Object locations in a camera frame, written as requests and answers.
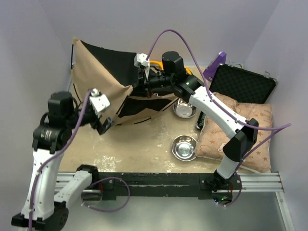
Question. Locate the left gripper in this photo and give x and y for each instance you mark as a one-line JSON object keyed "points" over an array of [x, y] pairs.
{"points": [[97, 124]]}

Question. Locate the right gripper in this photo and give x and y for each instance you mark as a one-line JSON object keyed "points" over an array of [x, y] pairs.
{"points": [[143, 85]]}

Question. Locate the steel bowl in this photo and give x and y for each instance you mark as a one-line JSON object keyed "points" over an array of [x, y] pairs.
{"points": [[183, 109], [183, 147]]}

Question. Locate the beige pet tent fabric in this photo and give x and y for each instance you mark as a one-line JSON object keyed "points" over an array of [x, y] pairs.
{"points": [[114, 74]]}

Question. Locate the steel bowl front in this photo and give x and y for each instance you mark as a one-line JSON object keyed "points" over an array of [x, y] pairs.
{"points": [[183, 147]]}

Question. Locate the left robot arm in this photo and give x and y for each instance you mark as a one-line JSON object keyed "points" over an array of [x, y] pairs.
{"points": [[45, 209]]}

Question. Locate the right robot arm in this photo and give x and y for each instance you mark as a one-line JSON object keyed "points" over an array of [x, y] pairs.
{"points": [[242, 133]]}

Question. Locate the yellow double bowl holder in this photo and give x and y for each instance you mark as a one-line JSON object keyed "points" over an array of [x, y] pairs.
{"points": [[187, 69]]}

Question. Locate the purple plastic piece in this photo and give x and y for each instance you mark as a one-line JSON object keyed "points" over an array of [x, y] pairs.
{"points": [[210, 70]]}

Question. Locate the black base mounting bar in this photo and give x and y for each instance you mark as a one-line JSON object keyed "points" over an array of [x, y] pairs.
{"points": [[198, 185]]}

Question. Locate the black foam-lined case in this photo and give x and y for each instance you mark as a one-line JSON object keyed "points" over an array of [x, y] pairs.
{"points": [[242, 85]]}

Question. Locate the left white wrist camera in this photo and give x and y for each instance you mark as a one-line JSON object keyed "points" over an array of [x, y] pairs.
{"points": [[99, 102]]}

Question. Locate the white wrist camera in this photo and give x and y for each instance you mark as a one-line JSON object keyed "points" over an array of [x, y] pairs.
{"points": [[141, 61], [99, 102]]}

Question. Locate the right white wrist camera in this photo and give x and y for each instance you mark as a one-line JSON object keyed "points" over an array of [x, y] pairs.
{"points": [[141, 61]]}

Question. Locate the aluminium rail frame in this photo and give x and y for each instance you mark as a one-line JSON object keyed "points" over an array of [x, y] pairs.
{"points": [[268, 182]]}

